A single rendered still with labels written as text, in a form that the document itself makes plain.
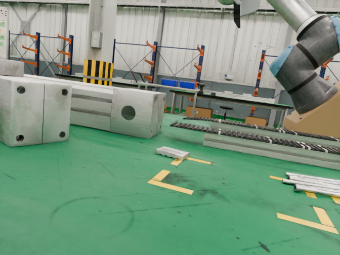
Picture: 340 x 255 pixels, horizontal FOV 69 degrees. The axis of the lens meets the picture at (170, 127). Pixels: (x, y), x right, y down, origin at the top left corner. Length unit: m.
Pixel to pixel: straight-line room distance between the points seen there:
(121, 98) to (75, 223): 0.35
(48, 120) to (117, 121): 0.16
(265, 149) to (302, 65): 0.53
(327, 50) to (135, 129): 0.74
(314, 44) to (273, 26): 7.41
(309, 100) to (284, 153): 0.49
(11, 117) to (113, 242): 0.26
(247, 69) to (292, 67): 7.23
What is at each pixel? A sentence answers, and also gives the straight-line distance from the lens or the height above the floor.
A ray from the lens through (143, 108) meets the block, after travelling 0.51.
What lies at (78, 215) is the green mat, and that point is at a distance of 0.23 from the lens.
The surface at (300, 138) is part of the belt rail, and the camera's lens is 0.73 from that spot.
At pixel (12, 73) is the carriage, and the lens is 0.78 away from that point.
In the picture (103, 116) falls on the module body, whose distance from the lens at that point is 0.55.
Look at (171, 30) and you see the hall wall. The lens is 8.85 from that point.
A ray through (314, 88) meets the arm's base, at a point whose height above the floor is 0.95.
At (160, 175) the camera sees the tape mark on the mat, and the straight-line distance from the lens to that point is 0.32.
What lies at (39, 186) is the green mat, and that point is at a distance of 0.29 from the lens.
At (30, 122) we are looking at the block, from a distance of 0.42.
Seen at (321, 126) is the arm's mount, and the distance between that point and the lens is 0.98.
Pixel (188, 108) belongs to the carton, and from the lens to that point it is 5.53.
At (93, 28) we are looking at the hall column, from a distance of 4.19.
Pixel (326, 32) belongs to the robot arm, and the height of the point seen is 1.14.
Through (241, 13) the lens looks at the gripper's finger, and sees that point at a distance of 0.66.
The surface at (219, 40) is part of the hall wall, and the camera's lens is 8.43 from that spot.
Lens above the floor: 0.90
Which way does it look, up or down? 10 degrees down
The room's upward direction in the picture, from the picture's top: 8 degrees clockwise
